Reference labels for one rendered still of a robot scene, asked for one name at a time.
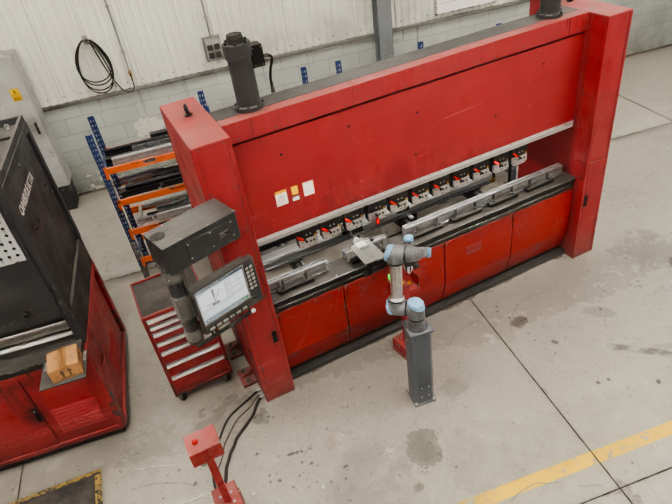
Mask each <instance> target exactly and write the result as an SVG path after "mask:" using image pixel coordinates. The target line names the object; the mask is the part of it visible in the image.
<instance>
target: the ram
mask: <svg viewBox="0 0 672 504"><path fill-rule="evenodd" d="M584 34H585V33H583V32H579V33H576V34H573V35H570V36H567V37H564V38H561V39H558V40H555V41H552V42H548V43H545V44H542V45H539V46H536V47H533V48H530V49H527V50H524V51H521V52H517V53H514V54H511V55H508V56H505V57H502V58H499V59H496V60H493V61H490V62H487V63H483V64H480V65H477V66H474V67H471V68H468V69H465V70H462V71H459V72H456V73H452V74H449V75H446V76H443V77H440V78H437V79H434V80H431V81H428V82H425V83H421V84H418V85H415V86H412V87H409V88H406V89H403V90H400V91H397V92H394V93H391V94H387V95H384V96H381V97H378V98H375V99H372V100H369V101H366V102H363V103H360V104H357V105H353V106H350V107H347V108H344V109H341V110H338V111H335V112H332V113H329V114H326V115H323V116H319V117H316V118H313V119H310V120H307V121H304V122H301V123H298V124H295V125H292V126H288V127H285V128H282V129H279V130H276V131H273V132H270V133H267V134H264V135H261V136H258V137H254V138H251V139H248V140H245V141H242V142H239V143H236V144H233V145H232V146H233V150H234V154H235V158H236V162H237V166H238V169H239V173H240V177H241V181H242V185H243V189H244V193H245V197H246V201H247V204H248V208H249V212H250V216H251V220H252V224H253V228H254V232H255V235H256V239H257V240H258V239H261V238H264V237H266V236H269V235H271V234H274V233H277V232H279V231H282V230H285V229H287V228H290V227H293V226H295V225H298V224H300V223H303V222H306V221H308V220H311V219H314V218H316V217H319V216H321V215H324V214H327V213H329V212H332V211H335V210H337V209H340V208H343V207H345V206H348V205H350V204H353V203H356V202H358V201H361V200H364V199H366V198H369V197H372V196H374V195H377V194H379V193H382V192H385V191H387V190H390V189H393V188H395V187H398V186H401V185H403V184H406V183H408V182H411V181H414V180H416V179H419V178H422V177H424V176H427V175H430V174H432V173H435V172H437V171H440V170H443V169H445V168H448V167H451V166H453V165H456V164H459V163H461V162H464V161H466V160H469V159H472V158H474V157H477V156H480V155H482V154H485V153H488V152H490V151H493V150H495V149H498V148H501V147H503V146H506V145H509V144H511V143H514V142H517V141H519V140H522V139H524V138H527V137H530V136H532V135H535V134H538V133H540V132H543V131H546V130H548V129H551V128H553V127H556V126H559V125H561V124H564V123H567V122H569V121H572V120H574V112H575V104H576V97H577V89H578V81H579V73H580V65H581V58H582V50H583V42H584ZM572 126H573V124H570V125H567V126H565V127H562V128H559V129H557V130H554V131H552V132H549V133H546V134H544V135H541V136H539V137H536V138H533V139H531V140H528V141H525V142H523V143H520V144H518V145H515V146H512V147H510V148H507V149H504V150H502V151H499V152H497V153H494V154H491V155H489V156H486V157H483V158H481V159H478V160H476V161H473V162H470V163H468V164H465V165H463V166H460V167H457V168H455V169H452V170H449V171H447V172H444V173H442V174H439V175H436V176H434V177H431V178H428V179H426V180H423V181H421V182H418V183H415V184H413V185H410V186H407V187H405V188H402V189H400V190H397V191H394V192H392V193H389V194H387V195H384V196H381V197H379V198H376V199H373V200H371V201H368V202H366V203H363V204H360V205H358V206H355V207H352V208H350V209H347V210H345V211H342V212H339V213H337V214H334V215H331V216H329V217H326V218H324V219H321V220H318V221H316V222H313V223H310V224H308V225H305V226H303V227H300V228H297V229H295V230H292V231H290V232H287V233H284V234H282V235H279V236H276V237H274V238H271V239H269V240H266V241H263V242H261V243H258V247H259V246H262V245H265V244H267V243H270V242H272V241H275V240H278V239H280V238H283V237H285V236H288V235H291V234H293V233H296V232H298V231H301V230H304V229H306V228H309V227H312V226H314V225H317V224H319V223H322V222H325V221H327V220H330V219H332V218H335V217H338V216H340V215H343V214H345V213H348V212H351V211H353V210H356V209H358V208H361V207H364V206H366V205H369V204H372V203H374V202H377V201H379V200H382V199H385V198H387V197H390V196H392V195H395V194H398V193H400V192H403V191H405V190H408V189H411V188H413V187H416V186H418V185H421V184H424V183H426V182H429V181H431V180H434V179H437V178H439V177H442V176H445V175H447V174H450V173H452V172H455V171H458V170H460V169H463V168H465V167H468V166H471V165H473V164H476V163H478V162H481V161H484V160H486V159H489V158H491V157H494V156H497V155H499V154H502V153H505V152H507V151H510V150H512V149H515V148H518V147H520V146H523V145H525V144H528V143H531V142H533V141H536V140H538V139H541V138H544V137H546V136H549V135H551V134H554V133H557V132H559V131H562V130H565V129H567V128H570V127H572ZM312 179H313V184H314V189H315V193H314V194H311V195H308V196H306V197H304V192H303V186H302V183H304V182H307V181H310V180H312ZM295 185H297V187H298V192H299V193H298V194H295V195H292V192H291V187H293V186H295ZM284 189H286V193H287V198H288V203H287V204H284V205H282V206H279V207H277V202H276V197H275V193H276V192H279V191H282V190H284ZM297 195H299V198H300V199H298V200H295V201H293V197H294V196H297Z"/></svg>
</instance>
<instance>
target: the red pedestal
mask: <svg viewBox="0 0 672 504"><path fill-rule="evenodd" d="M183 441H184V444H185V447H186V450H187V453H188V456H189V458H190V460H191V462H192V465H193V467H194V468H196V467H198V466H200V465H202V464H204V463H207V465H208V467H209V469H210V471H211V474H212V476H213V478H214V480H215V482H216V485H217V487H218V488H216V489H214V490H212V491H211V494H212V497H213V503H214V504H246V503H245V500H244V498H243V495H242V493H241V490H240V488H239V487H238V488H237V485H236V483H235V481H234V480H232V481H230V482H228V483H226V484H225V482H224V480H223V478H222V475H221V473H220V471H219V468H218V466H217V464H216V461H215V458H217V457H219V456H221V455H223V454H225V452H224V449H223V447H222V444H221V442H220V439H219V437H218V434H217V432H216V429H215V427H214V424H211V425H209V426H207V427H205V428H202V429H200V430H198V431H196V432H194V433H192V434H190V435H188V436H185V437H183Z"/></svg>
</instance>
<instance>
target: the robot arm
mask: <svg viewBox="0 0 672 504"><path fill-rule="evenodd" d="M413 241H414V239H413V236H412V235H410V234H407V235H405V236H404V237H403V245H394V244H389V245H387V247H386V250H385V254H384V261H387V265H388V266H389V270H390V296H389V297H388V298H387V300H386V310H387V313H388V314H390V315H398V316H408V317H409V318H408V321H407V329H408V330H409V331H411V332H413V333H422V332H424V331H425V330H427V328H428V321H427V319H426V317H425V305H424V301H423V300H422V299H420V298H418V297H412V298H409V299H408V300H405V296H404V295H403V286H402V266H403V265H404V264H405V266H404V269H405V270H406V271H407V273H408V274H410V273H411V271H412V270H413V268H414V269H417V268H419V267H420V265H419V264H418V262H417V261H419V260H421V259H422V258H423V257H426V258H427V257H431V248H430V247H416V246H413Z"/></svg>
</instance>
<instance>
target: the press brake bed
mask: <svg viewBox="0 0 672 504"><path fill-rule="evenodd" d="M573 186H574V183H571V184H569V185H567V186H564V187H562V188H559V189H557V190H555V191H552V192H550V193H548V194H545V195H543V196H540V197H538V198H536V199H533V200H531V201H529V202H526V203H524V204H521V205H519V206H517V207H514V208H512V209H510V210H507V211H505V212H502V213H500V214H498V215H495V216H493V217H490V218H488V219H486V220H483V221H481V222H479V223H476V224H474V225H471V226H469V227H467V228H464V229H462V230H460V231H457V232H455V233H452V234H450V235H448V236H445V237H443V238H441V239H438V240H436V241H433V242H431V243H429V244H426V245H424V246H422V247H430V248H431V257H427V258H426V257H423V258H422V259H421V260H419V261H417V262H418V264H419V265H420V267H419V268H417V269H414V268H413V270H412V271H413V272H414V273H416V274H417V275H419V287H420V290H419V291H417V292H416V293H414V294H412V295H411V296H409V298H412V297H418V298H420V299H422V300H423V301H424V305H425V317H426V318H427V317H429V316H432V315H434V314H436V313H438V312H440V311H442V310H444V309H446V308H448V307H450V306H452V305H455V304H457V303H459V302H461V301H464V300H466V299H468V298H470V297H472V296H474V295H477V294H479V293H481V292H483V291H485V290H487V289H490V288H491V287H494V286H496V285H498V284H500V283H502V282H504V281H507V280H509V279H511V278H513V277H515V276H517V275H519V274H522V273H524V272H526V271H528V270H530V269H533V268H535V267H537V266H539V265H541V264H543V263H546V262H548V261H550V260H552V259H554V258H556V257H558V256H560V255H563V254H564V252H565V250H564V249H562V248H561V247H560V245H561V244H562V241H563V239H564V237H565V234H566V232H567V229H568V223H569V216H570V209H571V202H572V195H573ZM480 241H481V247H482V249H480V250H478V251H476V252H473V253H471V254H469V255H468V254H467V247H469V246H471V245H473V244H476V243H478V242H480ZM388 273H390V270H389V266H388V265H387V261H386V262H384V263H381V264H379V265H376V266H374V267H373V275H370V276H369V275H368V270H364V271H362V272H360V273H357V274H355V275H353V276H350V277H348V278H345V279H343V280H341V281H338V282H336V283H334V284H331V285H329V286H326V287H324V288H322V289H319V290H317V291H315V292H312V293H310V294H307V295H305V296H303V297H300V298H298V299H296V300H293V301H291V302H288V303H286V304H284V305H281V306H279V307H277V308H274V309H275V313H276V317H277V321H278V325H279V329H280V333H281V337H282V340H283V344H284V348H285V352H286V356H287V360H288V364H289V368H290V371H291V375H292V379H293V380H294V379H296V378H298V377H300V376H302V375H304V374H306V373H309V372H311V371H313V370H315V369H317V368H319V367H321V366H323V365H326V364H328V363H330V362H332V361H335V360H337V359H339V358H341V357H343V356H345V355H348V354H350V353H352V352H354V351H356V350H358V349H360V348H362V347H365V346H367V345H369V344H371V343H373V342H375V341H377V340H380V339H382V338H384V337H386V336H388V335H390V334H392V333H395V332H397V331H399V330H401V329H402V324H401V321H402V320H401V319H400V318H399V316H398V315H390V314H388V313H387V310H386V300H387V298H388V297H389V296H390V293H389V292H388V287H387V276H386V275H387V274H388Z"/></svg>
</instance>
